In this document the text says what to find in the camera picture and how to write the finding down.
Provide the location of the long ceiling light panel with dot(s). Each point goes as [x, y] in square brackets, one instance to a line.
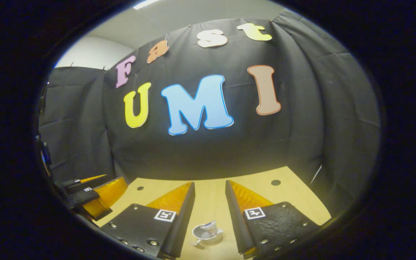
[144, 4]

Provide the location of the light wooden desktop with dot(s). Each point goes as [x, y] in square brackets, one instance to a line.
[211, 195]

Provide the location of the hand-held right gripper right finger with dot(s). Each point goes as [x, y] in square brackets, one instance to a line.
[234, 216]

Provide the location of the white toothpaste tube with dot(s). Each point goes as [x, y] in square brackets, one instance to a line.
[209, 228]

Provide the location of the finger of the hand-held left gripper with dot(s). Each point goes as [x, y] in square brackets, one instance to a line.
[85, 185]
[107, 195]

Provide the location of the black backdrop cloth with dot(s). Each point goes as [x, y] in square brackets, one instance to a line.
[211, 155]

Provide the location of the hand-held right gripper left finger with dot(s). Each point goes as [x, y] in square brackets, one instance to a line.
[183, 216]

